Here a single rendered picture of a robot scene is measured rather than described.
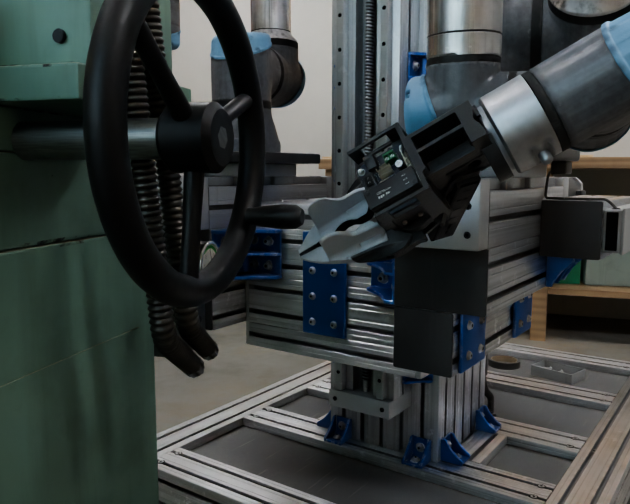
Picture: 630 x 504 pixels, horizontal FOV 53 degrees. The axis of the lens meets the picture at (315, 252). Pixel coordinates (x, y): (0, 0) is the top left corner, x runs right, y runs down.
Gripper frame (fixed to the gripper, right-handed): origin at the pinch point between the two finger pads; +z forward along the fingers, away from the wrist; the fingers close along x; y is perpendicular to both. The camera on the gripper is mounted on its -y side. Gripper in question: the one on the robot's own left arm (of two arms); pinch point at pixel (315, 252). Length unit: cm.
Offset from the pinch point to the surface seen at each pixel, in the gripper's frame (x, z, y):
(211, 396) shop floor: -36, 102, -132
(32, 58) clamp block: -18.1, 9.9, 22.8
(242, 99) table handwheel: -14.6, -1.3, 7.9
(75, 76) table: -13.1, 5.9, 22.7
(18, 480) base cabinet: 11.1, 31.8, 10.5
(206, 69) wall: -269, 110, -231
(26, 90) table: -14.5, 10.6, 23.4
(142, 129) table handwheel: -9.3, 4.4, 17.6
